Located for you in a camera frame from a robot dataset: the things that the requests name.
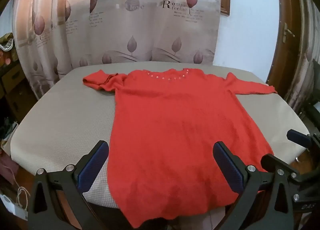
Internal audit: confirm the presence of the red knit sweater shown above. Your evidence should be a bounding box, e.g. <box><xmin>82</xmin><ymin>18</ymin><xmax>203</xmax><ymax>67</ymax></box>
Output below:
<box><xmin>83</xmin><ymin>68</ymin><xmax>275</xmax><ymax>227</ymax></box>

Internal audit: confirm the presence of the beige woven table cloth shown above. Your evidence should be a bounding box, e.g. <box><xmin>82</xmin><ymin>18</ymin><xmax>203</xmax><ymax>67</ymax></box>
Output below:
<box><xmin>10</xmin><ymin>61</ymin><xmax>311</xmax><ymax>211</ymax></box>

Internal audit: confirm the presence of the wooden drawer cabinet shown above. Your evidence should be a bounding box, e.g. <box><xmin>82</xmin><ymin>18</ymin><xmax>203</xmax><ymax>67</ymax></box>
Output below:
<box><xmin>1</xmin><ymin>61</ymin><xmax>37</xmax><ymax>123</ymax></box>

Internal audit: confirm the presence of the leaf patterned curtain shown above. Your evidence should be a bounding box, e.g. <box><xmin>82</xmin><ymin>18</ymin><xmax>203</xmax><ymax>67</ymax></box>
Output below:
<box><xmin>13</xmin><ymin>0</ymin><xmax>220</xmax><ymax>98</ymax></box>

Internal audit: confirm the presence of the brown wooden door frame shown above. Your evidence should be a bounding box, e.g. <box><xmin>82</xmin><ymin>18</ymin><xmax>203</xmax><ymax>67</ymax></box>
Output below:
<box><xmin>267</xmin><ymin>0</ymin><xmax>302</xmax><ymax>97</ymax></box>

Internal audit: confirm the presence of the brass door handle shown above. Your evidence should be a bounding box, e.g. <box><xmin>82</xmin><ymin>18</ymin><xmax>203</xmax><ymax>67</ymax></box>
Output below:
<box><xmin>283</xmin><ymin>23</ymin><xmax>296</xmax><ymax>43</ymax></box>

